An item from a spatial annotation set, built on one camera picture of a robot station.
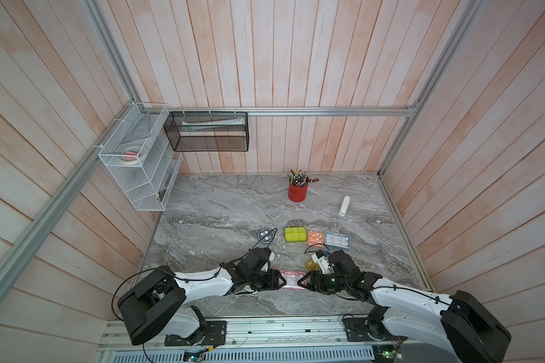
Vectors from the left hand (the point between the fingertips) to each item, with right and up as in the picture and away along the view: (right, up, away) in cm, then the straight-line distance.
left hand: (279, 287), depth 81 cm
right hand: (+9, +1, 0) cm, 9 cm away
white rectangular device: (+32, +29, +23) cm, 49 cm away
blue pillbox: (+26, +15, +14) cm, 33 cm away
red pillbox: (+5, +2, +3) cm, 6 cm away
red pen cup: (+9, +35, +23) cm, 42 cm away
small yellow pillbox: (+13, +6, +5) cm, 15 cm away
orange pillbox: (+16, +16, +14) cm, 26 cm away
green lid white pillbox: (+8, +17, +15) cm, 24 cm away
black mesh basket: (-32, +64, +23) cm, 75 cm away
